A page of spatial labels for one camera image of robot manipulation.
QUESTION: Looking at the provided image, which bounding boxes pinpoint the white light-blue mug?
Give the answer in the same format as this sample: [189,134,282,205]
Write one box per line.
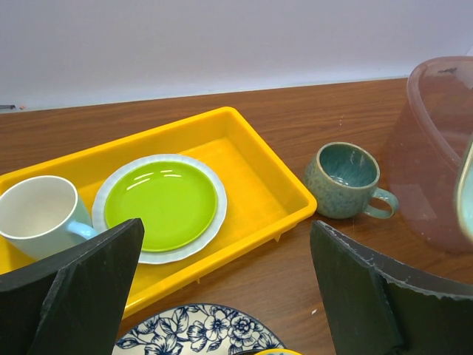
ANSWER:
[1,175,98,260]

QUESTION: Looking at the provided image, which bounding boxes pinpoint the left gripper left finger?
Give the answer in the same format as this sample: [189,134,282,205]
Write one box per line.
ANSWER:
[1,218,144,354]

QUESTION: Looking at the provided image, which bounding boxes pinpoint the green plate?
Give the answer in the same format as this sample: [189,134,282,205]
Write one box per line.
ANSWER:
[104,160,217,252]

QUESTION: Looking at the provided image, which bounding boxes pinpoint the light-blue scalloped plate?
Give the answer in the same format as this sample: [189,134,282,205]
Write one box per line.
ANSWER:
[92,154,228,265]

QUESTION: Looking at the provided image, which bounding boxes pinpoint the teal speckled ceramic mug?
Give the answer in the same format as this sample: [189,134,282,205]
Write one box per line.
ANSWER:
[302,142,398,220]

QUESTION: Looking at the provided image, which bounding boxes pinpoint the yellow plastic tray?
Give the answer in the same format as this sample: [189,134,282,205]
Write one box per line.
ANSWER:
[1,107,316,317]

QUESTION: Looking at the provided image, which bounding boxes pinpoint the light-teal divided rectangular dish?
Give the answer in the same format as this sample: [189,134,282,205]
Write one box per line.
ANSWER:
[454,138,472,241]

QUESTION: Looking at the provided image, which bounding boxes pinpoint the blue floral plate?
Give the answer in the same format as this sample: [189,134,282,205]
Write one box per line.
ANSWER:
[112,303,285,355]

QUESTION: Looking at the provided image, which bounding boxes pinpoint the clear pink plastic bin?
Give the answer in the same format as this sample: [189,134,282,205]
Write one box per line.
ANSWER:
[384,56,472,253]

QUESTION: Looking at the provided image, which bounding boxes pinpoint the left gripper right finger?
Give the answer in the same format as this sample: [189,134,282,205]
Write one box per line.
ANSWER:
[310,220,472,354]

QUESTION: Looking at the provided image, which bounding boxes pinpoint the yellow-blue patterned bowl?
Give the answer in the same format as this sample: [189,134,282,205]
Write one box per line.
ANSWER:
[255,348,301,355]

